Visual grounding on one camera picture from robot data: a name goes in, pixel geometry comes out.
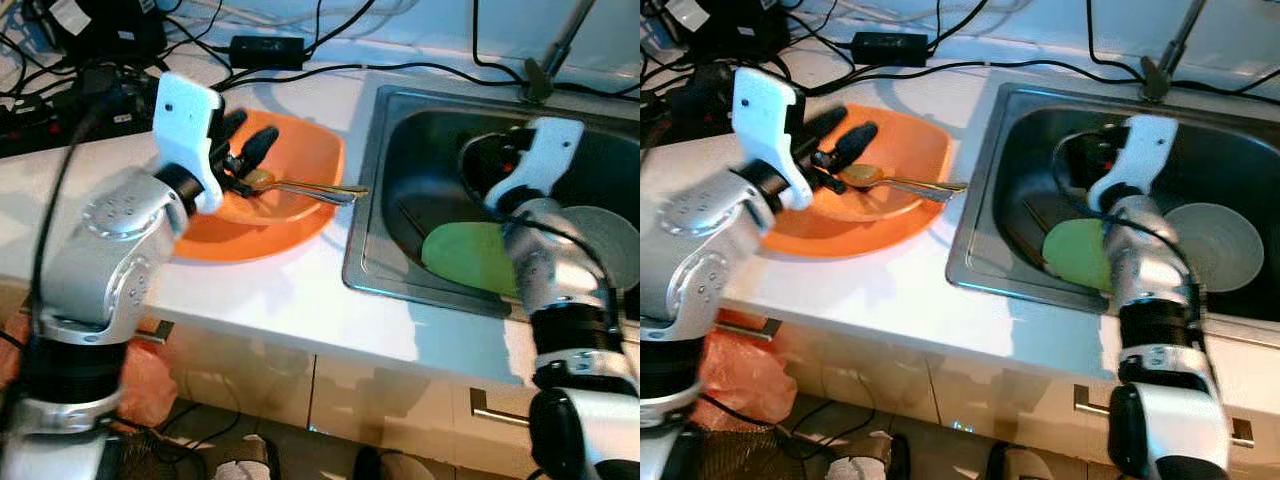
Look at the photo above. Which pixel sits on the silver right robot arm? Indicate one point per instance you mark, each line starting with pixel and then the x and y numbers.
pixel 555 260
pixel 1150 290

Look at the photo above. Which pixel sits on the green plate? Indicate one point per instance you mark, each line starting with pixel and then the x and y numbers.
pixel 465 260
pixel 1075 255

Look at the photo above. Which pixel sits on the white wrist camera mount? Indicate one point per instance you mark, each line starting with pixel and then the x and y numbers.
pixel 1145 145
pixel 185 125
pixel 548 150
pixel 765 120

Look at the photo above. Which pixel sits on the black power strip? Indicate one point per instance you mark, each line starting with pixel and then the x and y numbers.
pixel 40 125
pixel 680 120

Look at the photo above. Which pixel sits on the steel kitchen sink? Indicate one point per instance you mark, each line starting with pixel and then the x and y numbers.
pixel 430 150
pixel 1030 150

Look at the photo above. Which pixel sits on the grey left robot foot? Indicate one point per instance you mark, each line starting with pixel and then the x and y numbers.
pixel 860 470
pixel 245 465

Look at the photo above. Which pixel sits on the metal spoon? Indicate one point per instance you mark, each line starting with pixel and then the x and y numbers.
pixel 258 180
pixel 860 175

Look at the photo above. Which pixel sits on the silver metal utensil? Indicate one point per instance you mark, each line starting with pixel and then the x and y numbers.
pixel 335 197
pixel 940 194

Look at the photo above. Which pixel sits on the grey robot foot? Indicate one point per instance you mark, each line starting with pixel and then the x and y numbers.
pixel 400 468
pixel 860 470
pixel 245 465
pixel 1015 465

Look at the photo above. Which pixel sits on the orange plastic bag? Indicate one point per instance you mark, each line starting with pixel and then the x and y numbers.
pixel 145 385
pixel 750 375

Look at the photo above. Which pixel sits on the black power adapter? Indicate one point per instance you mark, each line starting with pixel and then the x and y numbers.
pixel 890 48
pixel 268 52

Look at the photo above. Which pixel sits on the orange deep bowl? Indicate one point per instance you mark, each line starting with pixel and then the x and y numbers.
pixel 305 150
pixel 905 140

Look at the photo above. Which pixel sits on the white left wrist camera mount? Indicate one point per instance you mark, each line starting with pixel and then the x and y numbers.
pixel 765 120
pixel 185 125

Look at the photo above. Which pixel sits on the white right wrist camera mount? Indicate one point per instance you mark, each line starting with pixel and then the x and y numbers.
pixel 1145 145
pixel 548 150

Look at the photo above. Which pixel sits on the grey right robot foot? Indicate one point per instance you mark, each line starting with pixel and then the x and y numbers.
pixel 400 468
pixel 1015 465

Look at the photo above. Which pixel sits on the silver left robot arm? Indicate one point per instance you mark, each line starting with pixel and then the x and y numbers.
pixel 690 260
pixel 110 250

